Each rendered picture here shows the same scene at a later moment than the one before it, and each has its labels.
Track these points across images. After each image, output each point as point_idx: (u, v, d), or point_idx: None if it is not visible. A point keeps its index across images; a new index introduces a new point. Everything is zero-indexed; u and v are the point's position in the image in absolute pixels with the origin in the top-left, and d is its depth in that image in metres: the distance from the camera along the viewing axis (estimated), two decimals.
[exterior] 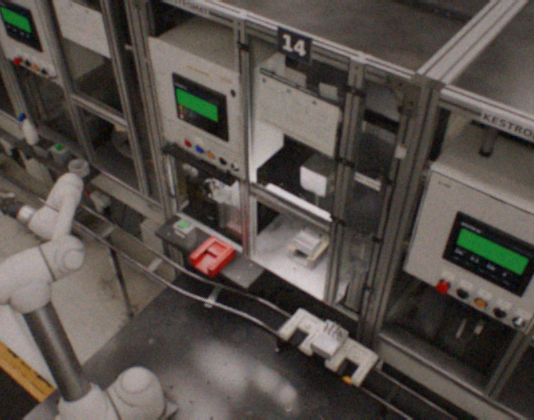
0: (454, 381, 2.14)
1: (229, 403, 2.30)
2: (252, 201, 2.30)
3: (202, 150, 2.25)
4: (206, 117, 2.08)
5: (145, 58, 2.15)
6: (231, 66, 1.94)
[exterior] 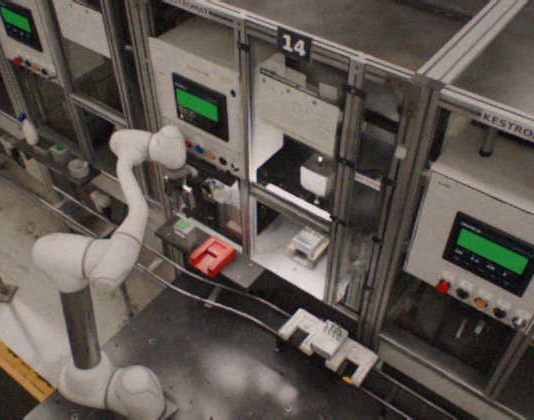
0: (454, 381, 2.14)
1: (229, 403, 2.30)
2: (252, 201, 2.30)
3: (202, 150, 2.25)
4: (206, 117, 2.08)
5: (145, 58, 2.15)
6: (231, 66, 1.94)
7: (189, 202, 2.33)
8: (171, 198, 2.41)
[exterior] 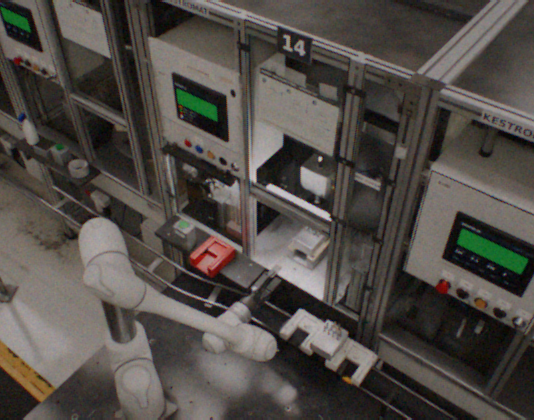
0: (454, 381, 2.14)
1: (229, 403, 2.30)
2: (252, 201, 2.30)
3: (202, 150, 2.25)
4: (206, 117, 2.08)
5: (145, 58, 2.15)
6: (231, 66, 1.94)
7: None
8: None
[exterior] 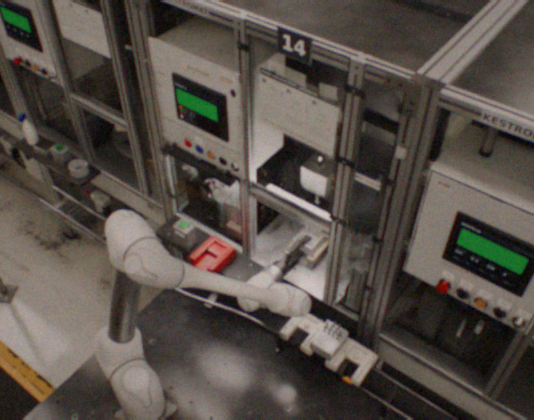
0: (454, 381, 2.14)
1: (229, 403, 2.30)
2: (252, 201, 2.30)
3: (202, 150, 2.25)
4: (206, 117, 2.08)
5: (145, 58, 2.15)
6: (231, 66, 1.94)
7: None
8: None
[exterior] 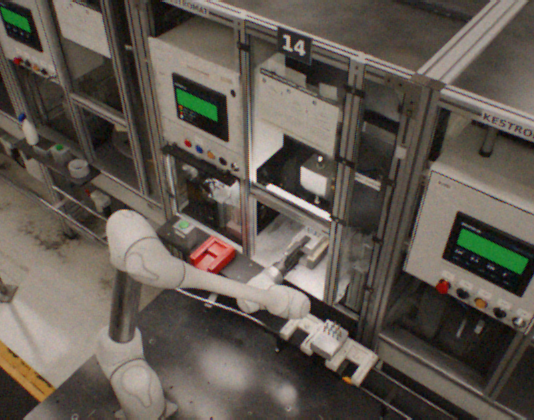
0: (454, 381, 2.14)
1: (229, 403, 2.30)
2: (252, 201, 2.30)
3: (202, 150, 2.25)
4: (206, 117, 2.08)
5: (145, 58, 2.15)
6: (231, 66, 1.94)
7: None
8: None
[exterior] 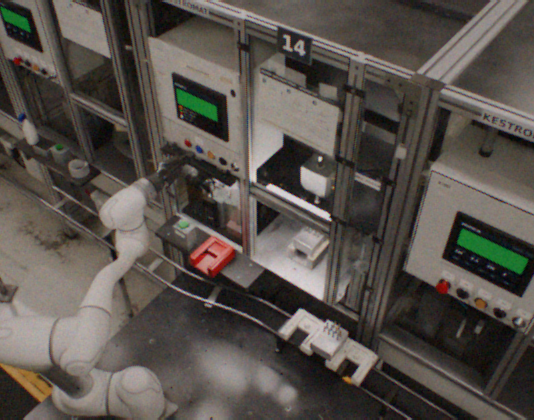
0: (454, 381, 2.14)
1: (229, 403, 2.30)
2: (252, 201, 2.30)
3: (202, 150, 2.25)
4: (206, 117, 2.08)
5: (145, 58, 2.15)
6: (231, 66, 1.94)
7: (172, 175, 2.21)
8: None
